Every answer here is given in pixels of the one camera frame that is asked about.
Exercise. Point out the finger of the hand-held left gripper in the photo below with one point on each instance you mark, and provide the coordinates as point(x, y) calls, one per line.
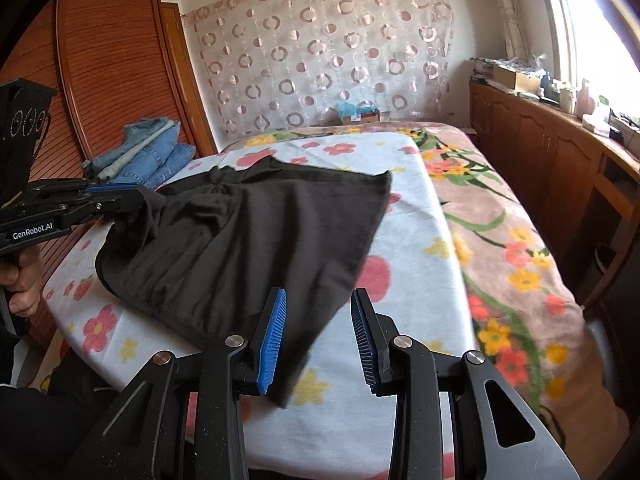
point(112, 187)
point(120, 207)

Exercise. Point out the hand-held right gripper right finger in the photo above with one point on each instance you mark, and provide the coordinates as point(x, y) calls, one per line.
point(362, 340)

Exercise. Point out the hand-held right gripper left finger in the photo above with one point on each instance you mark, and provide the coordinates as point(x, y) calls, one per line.
point(272, 340)

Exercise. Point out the black pants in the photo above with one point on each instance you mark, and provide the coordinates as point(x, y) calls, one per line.
point(240, 240)

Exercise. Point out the grey-green folded pants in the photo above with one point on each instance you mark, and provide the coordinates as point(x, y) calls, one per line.
point(132, 157)

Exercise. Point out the person's left hand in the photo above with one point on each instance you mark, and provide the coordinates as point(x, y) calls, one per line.
point(25, 285)

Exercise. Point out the light blue folded jeans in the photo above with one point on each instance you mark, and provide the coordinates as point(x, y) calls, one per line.
point(137, 135)

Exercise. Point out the blue denim folded jeans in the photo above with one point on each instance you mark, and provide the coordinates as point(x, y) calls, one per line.
point(170, 160)

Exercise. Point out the white flowered blanket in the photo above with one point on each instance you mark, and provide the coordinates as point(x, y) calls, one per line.
point(415, 260)

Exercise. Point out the wooden wardrobe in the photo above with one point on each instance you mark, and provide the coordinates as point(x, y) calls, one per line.
point(110, 60)

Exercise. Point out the small cardboard box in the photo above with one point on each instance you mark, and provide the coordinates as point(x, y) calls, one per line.
point(367, 115)

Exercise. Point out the blue plastic bag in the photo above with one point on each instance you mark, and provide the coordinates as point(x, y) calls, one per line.
point(346, 108)

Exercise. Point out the person's dark clothing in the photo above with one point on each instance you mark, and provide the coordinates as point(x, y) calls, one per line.
point(40, 435)

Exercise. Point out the circle patterned sheer curtain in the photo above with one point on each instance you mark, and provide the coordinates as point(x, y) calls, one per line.
point(320, 50)

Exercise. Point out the wooden cabinet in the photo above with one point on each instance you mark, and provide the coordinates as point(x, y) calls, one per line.
point(540, 140)

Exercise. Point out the open cardboard box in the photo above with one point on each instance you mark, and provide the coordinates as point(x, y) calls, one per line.
point(517, 77)

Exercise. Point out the white box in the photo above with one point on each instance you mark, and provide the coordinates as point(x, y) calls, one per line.
point(597, 124)

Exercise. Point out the white plastic bottle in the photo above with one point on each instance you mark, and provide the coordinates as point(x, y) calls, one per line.
point(586, 100)

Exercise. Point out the black device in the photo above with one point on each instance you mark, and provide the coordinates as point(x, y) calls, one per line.
point(625, 130)

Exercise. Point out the floral window curtain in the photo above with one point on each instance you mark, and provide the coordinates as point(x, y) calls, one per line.
point(510, 10)

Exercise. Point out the window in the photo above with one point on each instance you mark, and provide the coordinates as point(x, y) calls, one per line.
point(595, 25)

